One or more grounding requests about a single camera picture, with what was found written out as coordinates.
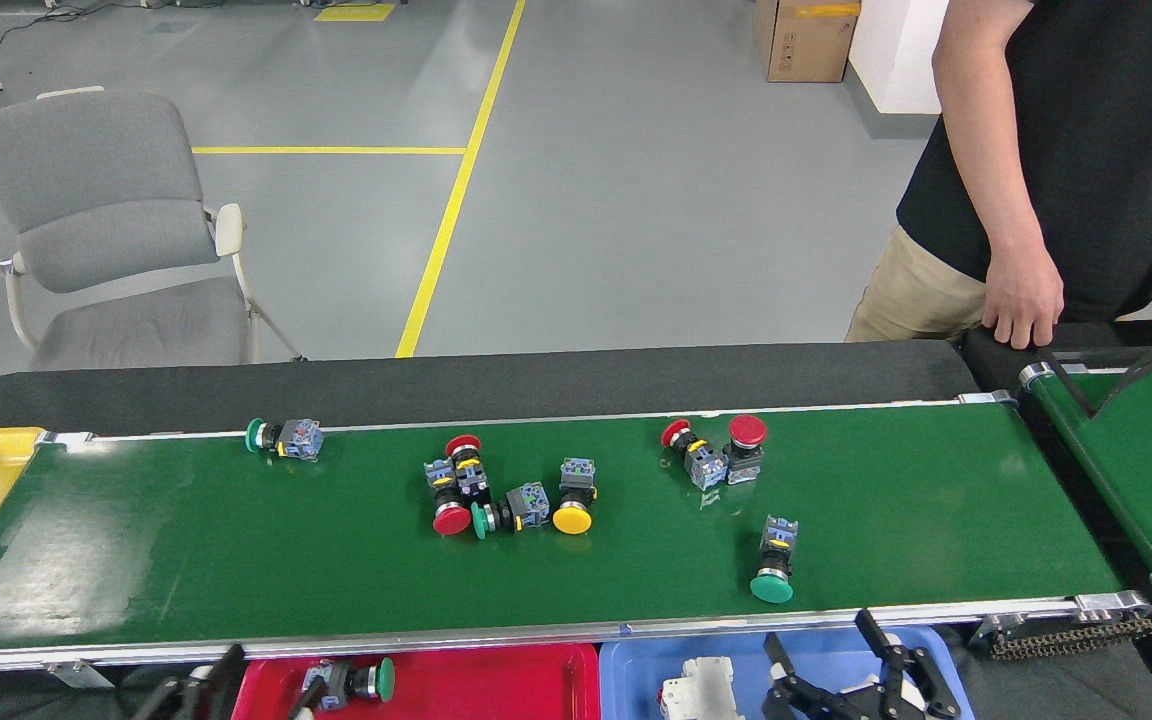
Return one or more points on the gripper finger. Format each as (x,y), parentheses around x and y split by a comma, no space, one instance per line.
(226,672)
(871,628)
(781,655)
(308,698)

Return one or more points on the white circuit breaker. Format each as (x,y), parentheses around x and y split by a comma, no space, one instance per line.
(876,697)
(701,690)

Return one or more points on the person's right forearm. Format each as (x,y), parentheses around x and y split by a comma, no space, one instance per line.
(1006,190)

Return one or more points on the long green conveyor belt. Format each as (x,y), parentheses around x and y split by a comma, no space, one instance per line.
(236,540)

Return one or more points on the green infeed conveyor belt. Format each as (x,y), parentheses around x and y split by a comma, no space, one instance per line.
(1146,460)

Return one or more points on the person's right hand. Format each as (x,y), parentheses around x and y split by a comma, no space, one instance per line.
(1024,295)

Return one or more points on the blue plastic bin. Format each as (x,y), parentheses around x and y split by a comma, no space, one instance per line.
(636,670)

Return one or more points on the red plastic bin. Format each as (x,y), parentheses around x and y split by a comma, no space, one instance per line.
(496,685)

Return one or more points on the grey office chair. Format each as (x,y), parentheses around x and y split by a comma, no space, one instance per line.
(76,160)

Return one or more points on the person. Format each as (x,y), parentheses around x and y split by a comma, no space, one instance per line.
(1116,150)

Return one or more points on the brown cardboard box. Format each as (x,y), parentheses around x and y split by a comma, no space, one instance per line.
(806,45)

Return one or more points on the red mushroom push button switch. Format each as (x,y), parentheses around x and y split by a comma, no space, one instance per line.
(463,445)
(747,430)
(675,432)
(451,520)

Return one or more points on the yellow mushroom push button switch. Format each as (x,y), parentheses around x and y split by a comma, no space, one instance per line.
(572,519)

